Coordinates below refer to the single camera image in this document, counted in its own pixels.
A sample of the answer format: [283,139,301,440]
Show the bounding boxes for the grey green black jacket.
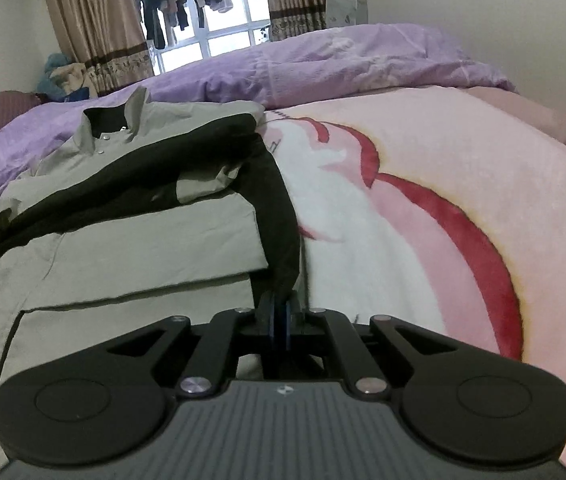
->
[0,84,309,480]

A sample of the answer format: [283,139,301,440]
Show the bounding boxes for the pink patterned blanket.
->
[0,84,566,480]

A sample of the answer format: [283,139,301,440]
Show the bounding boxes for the pink pillow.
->
[466,87,566,146]

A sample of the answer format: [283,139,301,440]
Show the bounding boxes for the pile of plush toys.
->
[36,53,97,102]

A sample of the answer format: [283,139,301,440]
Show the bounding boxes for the purple duvet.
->
[0,24,514,194]

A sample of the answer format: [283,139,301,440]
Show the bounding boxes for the left beige striped curtain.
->
[45,0,154,96]

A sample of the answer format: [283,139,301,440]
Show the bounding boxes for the window with hanging laundry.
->
[133,0,270,75]

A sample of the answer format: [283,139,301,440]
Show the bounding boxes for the covered standing fan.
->
[325,0,369,28]

